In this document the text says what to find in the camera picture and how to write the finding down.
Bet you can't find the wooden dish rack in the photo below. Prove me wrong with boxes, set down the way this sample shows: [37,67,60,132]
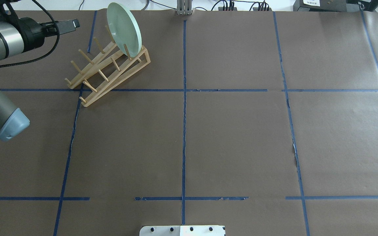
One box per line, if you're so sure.
[65,36,151,107]

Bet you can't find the light green ceramic plate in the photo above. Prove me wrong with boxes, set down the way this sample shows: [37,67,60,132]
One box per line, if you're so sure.
[107,2,142,58]

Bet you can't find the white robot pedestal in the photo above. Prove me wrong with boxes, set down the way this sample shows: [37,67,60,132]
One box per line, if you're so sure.
[139,225,226,236]

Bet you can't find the aluminium frame post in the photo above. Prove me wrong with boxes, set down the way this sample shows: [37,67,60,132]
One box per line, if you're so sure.
[176,0,193,15]

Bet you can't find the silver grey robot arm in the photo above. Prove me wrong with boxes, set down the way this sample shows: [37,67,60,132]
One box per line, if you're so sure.
[0,15,80,142]

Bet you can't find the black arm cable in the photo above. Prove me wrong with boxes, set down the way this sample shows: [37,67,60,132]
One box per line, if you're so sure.
[0,0,61,71]

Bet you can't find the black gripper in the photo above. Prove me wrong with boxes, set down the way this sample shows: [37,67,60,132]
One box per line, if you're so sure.
[18,17,80,49]

